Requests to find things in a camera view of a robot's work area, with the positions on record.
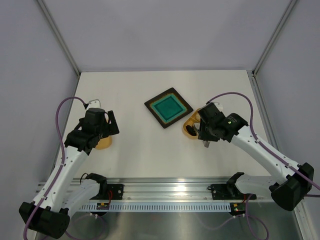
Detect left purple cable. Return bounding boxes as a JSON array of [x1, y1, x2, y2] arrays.
[[22, 96, 108, 240]]

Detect orange lunch box lid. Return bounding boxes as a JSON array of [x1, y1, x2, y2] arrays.
[[94, 117, 113, 151]]

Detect black seaweed piece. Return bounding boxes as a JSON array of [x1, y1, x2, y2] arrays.
[[185, 125, 197, 136]]

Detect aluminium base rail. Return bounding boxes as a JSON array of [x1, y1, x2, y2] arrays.
[[34, 176, 305, 203]]

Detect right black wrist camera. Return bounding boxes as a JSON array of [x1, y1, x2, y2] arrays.
[[197, 102, 225, 123]]

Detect left aluminium frame post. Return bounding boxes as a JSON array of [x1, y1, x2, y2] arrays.
[[34, 0, 81, 76]]

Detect right aluminium frame post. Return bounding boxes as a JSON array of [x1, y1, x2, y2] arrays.
[[251, 0, 300, 76]]

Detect white slotted cable duct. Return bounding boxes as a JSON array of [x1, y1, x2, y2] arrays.
[[79, 202, 231, 213]]

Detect purple cable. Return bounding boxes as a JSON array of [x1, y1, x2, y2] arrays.
[[199, 92, 320, 237], [22, 96, 108, 240]]

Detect orange lunch box base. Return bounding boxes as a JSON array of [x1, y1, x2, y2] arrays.
[[182, 108, 201, 140]]

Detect aluminium frame post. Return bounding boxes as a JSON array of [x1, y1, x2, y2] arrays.
[[251, 0, 300, 76], [34, 0, 81, 76]]

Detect square teal black plate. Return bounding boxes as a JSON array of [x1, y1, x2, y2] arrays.
[[144, 87, 194, 129]]

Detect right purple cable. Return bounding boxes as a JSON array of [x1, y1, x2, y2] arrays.
[[199, 92, 320, 237]]

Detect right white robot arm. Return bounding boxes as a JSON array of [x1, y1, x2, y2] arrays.
[[198, 109, 314, 211]]

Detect metal tongs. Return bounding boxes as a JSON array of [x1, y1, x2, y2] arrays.
[[193, 123, 210, 148]]

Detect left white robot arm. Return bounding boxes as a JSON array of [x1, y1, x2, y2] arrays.
[[19, 107, 120, 239]]

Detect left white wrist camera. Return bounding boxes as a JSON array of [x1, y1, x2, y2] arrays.
[[86, 99, 101, 110]]

